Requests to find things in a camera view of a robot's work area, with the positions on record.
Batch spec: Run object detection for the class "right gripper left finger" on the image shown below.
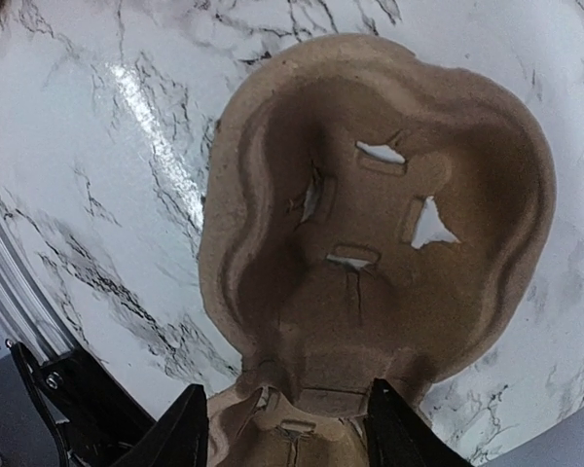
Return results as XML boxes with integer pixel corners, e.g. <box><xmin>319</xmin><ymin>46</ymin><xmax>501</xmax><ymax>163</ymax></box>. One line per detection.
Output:
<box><xmin>112</xmin><ymin>384</ymin><xmax>209</xmax><ymax>467</ymax></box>

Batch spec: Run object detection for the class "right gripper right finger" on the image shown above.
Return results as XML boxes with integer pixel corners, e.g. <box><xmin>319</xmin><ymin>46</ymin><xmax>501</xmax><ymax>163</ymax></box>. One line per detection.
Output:
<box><xmin>364</xmin><ymin>378</ymin><xmax>471</xmax><ymax>467</ymax></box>

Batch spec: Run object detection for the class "brown cardboard cup carrier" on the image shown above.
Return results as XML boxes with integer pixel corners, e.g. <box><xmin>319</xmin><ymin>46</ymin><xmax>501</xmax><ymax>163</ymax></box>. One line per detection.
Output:
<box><xmin>199</xmin><ymin>34</ymin><xmax>556</xmax><ymax>466</ymax></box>

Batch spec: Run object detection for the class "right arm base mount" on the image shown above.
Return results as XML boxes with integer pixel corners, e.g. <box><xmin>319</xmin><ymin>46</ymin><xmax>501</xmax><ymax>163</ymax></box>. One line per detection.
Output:
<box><xmin>10</xmin><ymin>342</ymin><xmax>155</xmax><ymax>466</ymax></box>

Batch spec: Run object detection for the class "aluminium front rail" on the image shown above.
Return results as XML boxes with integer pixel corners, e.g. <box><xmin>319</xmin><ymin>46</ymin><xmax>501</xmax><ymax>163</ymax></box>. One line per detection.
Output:
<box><xmin>0</xmin><ymin>218</ymin><xmax>79</xmax><ymax>362</ymax></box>

